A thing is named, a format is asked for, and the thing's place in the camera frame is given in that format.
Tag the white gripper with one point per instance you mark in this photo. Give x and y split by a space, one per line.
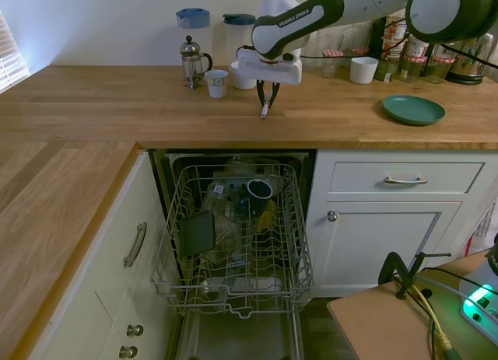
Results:
268 70

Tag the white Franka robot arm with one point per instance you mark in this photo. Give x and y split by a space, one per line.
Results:
288 22

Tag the steel dishwasher door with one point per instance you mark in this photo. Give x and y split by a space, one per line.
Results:
241 336

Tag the white cup with print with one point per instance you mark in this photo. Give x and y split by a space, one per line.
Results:
216 84

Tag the clear pitcher dark blue lid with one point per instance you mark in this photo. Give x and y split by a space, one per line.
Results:
237 29

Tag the clear drinking glass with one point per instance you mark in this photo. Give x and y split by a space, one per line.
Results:
334 41

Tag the glass french press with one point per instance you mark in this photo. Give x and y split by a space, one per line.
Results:
190 62

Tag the wide plain white cup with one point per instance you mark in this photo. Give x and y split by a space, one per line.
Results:
363 70

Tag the clear pitcher light blue lid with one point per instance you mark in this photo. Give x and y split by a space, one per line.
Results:
192 25

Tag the black mug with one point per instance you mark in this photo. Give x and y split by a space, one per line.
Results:
260 194

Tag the clear glass jar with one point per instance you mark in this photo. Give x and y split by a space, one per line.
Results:
217 198

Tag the green oatmeal cup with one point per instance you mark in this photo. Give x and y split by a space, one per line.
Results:
387 70

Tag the red oatmeal cup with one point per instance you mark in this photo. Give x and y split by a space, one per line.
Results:
393 49

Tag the silver cabinet knob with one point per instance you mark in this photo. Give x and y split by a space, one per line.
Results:
128 351
135 330
332 215

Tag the white oatmeal cup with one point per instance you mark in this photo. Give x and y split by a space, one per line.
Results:
418 45
393 23

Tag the green plate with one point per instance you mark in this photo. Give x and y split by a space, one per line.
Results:
412 109

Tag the black rectangular tray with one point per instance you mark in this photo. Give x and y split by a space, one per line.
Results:
196 233

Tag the white base cabinet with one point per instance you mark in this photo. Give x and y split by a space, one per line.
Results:
116 298
389 243

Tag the steel electric kettle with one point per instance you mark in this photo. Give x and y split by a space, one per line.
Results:
470 64

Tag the black C-clamp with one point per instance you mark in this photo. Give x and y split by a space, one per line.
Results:
393 266

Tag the white plastic bag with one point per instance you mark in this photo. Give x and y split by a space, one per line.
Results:
484 228

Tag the plywood robot stand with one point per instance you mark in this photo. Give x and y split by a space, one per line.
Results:
369 329

